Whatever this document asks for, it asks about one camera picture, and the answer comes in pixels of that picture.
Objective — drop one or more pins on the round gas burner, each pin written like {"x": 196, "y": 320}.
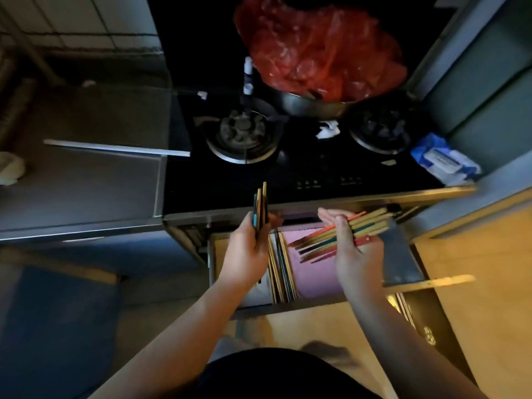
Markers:
{"x": 380, "y": 130}
{"x": 245, "y": 134}

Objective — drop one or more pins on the steel kitchen drawer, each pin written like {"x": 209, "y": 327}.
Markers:
{"x": 287, "y": 307}

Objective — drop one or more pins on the person's right hand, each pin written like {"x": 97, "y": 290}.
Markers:
{"x": 359, "y": 270}

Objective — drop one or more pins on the red plastic bag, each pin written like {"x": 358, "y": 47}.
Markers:
{"x": 316, "y": 49}

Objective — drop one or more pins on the black chopstick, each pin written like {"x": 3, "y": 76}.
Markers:
{"x": 262, "y": 216}

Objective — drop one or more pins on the grey shorts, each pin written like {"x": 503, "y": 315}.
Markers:
{"x": 237, "y": 342}

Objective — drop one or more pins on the row of chopsticks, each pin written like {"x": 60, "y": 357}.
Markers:
{"x": 282, "y": 270}

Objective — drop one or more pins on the white crumpled tissue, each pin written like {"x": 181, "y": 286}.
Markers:
{"x": 328, "y": 129}

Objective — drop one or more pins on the person's right forearm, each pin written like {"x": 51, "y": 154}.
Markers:
{"x": 407, "y": 353}

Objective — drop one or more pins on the white slim bottle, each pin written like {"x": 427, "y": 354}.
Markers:
{"x": 248, "y": 74}

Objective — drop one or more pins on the person's left forearm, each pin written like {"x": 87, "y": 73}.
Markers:
{"x": 174, "y": 349}

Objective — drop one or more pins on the person's left hand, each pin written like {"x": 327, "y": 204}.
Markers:
{"x": 245, "y": 257}

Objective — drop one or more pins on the black shirt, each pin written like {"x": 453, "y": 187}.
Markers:
{"x": 282, "y": 378}

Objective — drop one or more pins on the blue cabinet door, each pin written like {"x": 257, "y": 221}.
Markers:
{"x": 50, "y": 328}

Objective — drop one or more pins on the blue wet wipes packet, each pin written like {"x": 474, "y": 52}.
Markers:
{"x": 446, "y": 159}

